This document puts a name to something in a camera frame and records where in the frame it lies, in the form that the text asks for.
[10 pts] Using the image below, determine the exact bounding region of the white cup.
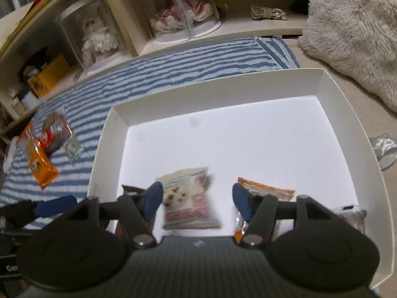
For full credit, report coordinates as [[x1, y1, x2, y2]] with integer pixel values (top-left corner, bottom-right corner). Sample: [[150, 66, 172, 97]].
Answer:
[[20, 91, 39, 109]]

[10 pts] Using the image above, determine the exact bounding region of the small green snack packet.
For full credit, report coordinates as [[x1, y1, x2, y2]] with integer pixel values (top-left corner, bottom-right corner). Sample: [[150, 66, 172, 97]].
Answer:
[[64, 137, 85, 163]]

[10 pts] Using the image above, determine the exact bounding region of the wooden shelf unit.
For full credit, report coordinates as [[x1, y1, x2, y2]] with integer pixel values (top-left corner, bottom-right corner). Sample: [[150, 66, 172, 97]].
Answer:
[[0, 0, 312, 137]]

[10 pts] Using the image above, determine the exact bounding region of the pink dress bear doll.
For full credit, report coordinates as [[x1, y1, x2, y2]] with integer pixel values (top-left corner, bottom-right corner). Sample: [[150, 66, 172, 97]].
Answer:
[[150, 0, 214, 33]]

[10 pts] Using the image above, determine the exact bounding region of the fluffy white pillow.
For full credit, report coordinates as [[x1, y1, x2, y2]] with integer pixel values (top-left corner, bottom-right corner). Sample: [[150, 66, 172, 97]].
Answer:
[[297, 0, 397, 114]]

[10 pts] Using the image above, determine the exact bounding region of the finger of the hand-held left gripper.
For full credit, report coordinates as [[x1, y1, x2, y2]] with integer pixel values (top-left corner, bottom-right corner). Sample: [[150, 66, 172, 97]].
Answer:
[[35, 195, 78, 218], [0, 200, 38, 228]]

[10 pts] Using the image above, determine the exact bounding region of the dried flower ornament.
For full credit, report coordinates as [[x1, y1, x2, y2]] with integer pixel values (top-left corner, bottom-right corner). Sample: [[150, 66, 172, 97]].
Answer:
[[251, 4, 287, 21]]

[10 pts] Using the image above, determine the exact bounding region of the white panda snack packet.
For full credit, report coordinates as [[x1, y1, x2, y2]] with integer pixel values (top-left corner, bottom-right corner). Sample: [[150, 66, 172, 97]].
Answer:
[[155, 166, 222, 231]]

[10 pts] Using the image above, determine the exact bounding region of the clear crumpled plastic wrapper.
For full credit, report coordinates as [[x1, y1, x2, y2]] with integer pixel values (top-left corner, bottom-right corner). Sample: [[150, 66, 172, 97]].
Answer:
[[370, 133, 397, 171]]

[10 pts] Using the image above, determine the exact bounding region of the white shallow box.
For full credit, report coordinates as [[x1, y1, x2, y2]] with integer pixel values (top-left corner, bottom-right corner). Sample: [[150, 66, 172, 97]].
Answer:
[[88, 68, 393, 290]]

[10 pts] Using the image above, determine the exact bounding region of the white bunny doll in case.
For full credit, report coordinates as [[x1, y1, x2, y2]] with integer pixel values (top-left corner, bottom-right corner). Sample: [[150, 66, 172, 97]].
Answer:
[[59, 0, 131, 75]]

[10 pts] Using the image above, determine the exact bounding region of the small orange snack packet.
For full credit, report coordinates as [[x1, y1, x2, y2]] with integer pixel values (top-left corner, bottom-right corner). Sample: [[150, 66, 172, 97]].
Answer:
[[233, 177, 295, 243]]

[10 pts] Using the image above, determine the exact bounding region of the black bag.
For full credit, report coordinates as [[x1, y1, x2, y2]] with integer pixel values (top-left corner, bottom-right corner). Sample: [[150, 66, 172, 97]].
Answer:
[[19, 46, 50, 78]]

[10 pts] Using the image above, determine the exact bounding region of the long orange snack packet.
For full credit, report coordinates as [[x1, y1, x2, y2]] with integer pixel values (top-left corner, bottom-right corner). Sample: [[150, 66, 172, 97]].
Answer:
[[19, 122, 59, 190]]

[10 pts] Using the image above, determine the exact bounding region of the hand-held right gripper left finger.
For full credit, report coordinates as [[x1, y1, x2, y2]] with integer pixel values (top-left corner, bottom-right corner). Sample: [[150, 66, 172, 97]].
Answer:
[[64, 181, 164, 250]]

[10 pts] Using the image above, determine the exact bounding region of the pink bear doll in case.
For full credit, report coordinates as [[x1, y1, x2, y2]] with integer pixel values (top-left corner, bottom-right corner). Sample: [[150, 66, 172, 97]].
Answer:
[[136, 0, 221, 42]]

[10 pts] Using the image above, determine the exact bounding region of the brown snack packet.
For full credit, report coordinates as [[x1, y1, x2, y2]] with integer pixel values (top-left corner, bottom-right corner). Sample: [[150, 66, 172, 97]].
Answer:
[[115, 184, 156, 243]]

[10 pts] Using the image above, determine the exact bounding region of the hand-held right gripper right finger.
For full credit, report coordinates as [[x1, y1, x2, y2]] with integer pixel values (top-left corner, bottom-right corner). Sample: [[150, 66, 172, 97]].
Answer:
[[232, 183, 338, 250]]

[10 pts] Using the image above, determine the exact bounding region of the red white snack packet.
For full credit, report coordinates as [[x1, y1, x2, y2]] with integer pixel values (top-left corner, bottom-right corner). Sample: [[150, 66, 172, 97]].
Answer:
[[39, 113, 73, 156]]

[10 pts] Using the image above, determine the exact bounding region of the white dress doll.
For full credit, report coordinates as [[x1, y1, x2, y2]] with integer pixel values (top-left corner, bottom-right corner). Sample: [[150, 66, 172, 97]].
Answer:
[[81, 17, 120, 66]]

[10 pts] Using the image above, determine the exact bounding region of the yellow cardboard box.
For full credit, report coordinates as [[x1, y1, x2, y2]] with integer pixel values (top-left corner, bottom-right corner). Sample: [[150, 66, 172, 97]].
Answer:
[[27, 54, 71, 97]]

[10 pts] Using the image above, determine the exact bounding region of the blue striped blanket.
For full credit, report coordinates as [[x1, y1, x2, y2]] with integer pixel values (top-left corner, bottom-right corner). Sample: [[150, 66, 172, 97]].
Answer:
[[0, 36, 301, 230]]

